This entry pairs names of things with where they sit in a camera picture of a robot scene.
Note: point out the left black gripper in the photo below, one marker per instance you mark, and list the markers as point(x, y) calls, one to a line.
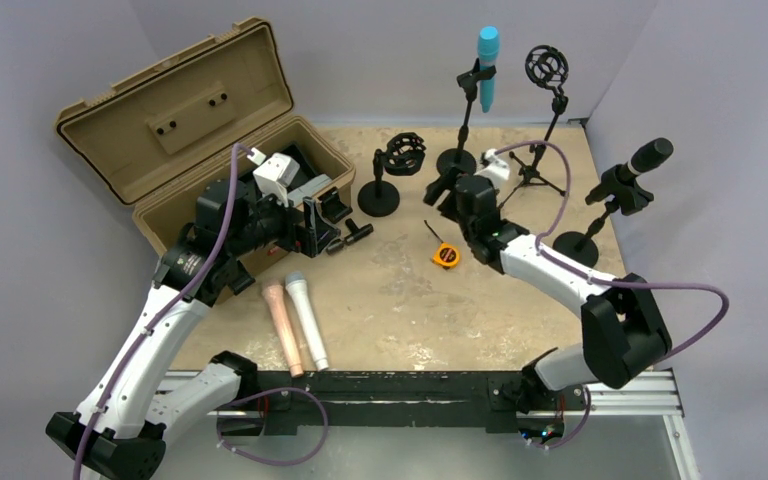
point(313, 235)

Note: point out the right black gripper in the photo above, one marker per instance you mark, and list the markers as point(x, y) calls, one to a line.
point(436, 190)

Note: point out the white grey-headed microphone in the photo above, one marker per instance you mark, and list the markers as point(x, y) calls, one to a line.
point(296, 286)

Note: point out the pink microphone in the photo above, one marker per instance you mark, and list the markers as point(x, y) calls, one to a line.
point(273, 293)

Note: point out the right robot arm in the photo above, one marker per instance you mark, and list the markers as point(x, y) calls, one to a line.
point(623, 331)

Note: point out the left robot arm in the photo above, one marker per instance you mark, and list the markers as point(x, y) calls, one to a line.
point(124, 427)

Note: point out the black round-base clip stand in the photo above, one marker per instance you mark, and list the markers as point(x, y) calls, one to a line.
point(458, 156)

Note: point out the blue microphone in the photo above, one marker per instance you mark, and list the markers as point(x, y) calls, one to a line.
point(488, 47)

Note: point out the black microphone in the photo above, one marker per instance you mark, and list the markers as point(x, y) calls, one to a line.
point(650, 156)

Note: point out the black T-shaped adapter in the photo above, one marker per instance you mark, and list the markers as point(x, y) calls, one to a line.
point(355, 234)

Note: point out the grey box inside case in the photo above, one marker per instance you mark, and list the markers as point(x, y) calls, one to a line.
point(308, 189)

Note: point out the yellow tape measure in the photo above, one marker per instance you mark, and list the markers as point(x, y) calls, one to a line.
point(446, 256)

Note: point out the tan plastic tool case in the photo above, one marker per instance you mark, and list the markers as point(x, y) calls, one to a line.
point(159, 137)

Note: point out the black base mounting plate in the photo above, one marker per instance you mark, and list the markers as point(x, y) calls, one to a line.
point(494, 401)

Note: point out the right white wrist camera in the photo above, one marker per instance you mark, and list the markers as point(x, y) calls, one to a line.
point(494, 168)

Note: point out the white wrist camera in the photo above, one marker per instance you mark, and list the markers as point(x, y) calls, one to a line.
point(494, 168)
point(273, 175)

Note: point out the black round-base shock-mount stand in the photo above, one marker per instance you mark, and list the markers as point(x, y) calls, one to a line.
point(403, 156)

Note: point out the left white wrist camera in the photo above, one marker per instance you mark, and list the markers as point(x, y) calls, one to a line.
point(273, 175)

